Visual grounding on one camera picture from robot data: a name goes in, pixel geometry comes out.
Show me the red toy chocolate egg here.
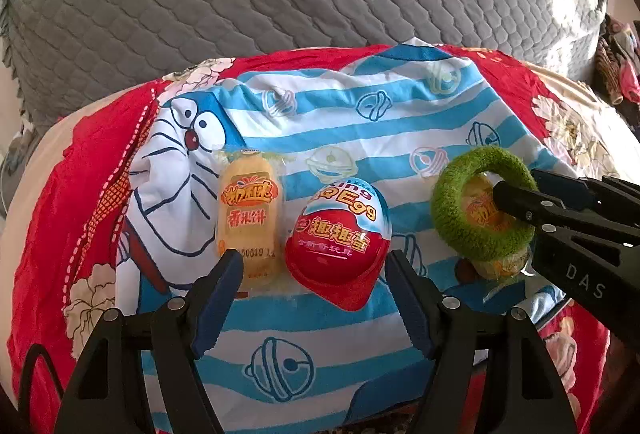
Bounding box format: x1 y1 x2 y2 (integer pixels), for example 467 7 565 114
284 176 388 312

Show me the dark clothing pile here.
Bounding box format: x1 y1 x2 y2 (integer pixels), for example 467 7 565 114
592 14 640 107

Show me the black cable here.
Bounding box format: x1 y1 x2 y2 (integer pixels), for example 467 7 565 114
17 341 66 415

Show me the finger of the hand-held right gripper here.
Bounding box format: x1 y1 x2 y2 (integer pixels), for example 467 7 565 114
529 168 640 215
492 181 640 247

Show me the green scrunchie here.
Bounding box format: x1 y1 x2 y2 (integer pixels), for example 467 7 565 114
431 146 538 262

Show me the yellow rice cracker packet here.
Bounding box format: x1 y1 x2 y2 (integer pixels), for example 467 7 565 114
457 171 533 300
214 149 286 292

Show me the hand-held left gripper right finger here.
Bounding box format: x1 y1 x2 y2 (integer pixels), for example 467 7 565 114
384 250 576 434

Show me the blue striped cartoon cloth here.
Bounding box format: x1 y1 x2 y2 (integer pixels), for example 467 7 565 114
117 41 586 434

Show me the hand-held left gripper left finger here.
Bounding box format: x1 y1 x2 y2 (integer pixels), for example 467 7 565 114
54 249 245 434

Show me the red floral blanket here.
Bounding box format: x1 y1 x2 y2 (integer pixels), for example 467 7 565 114
7 44 613 434

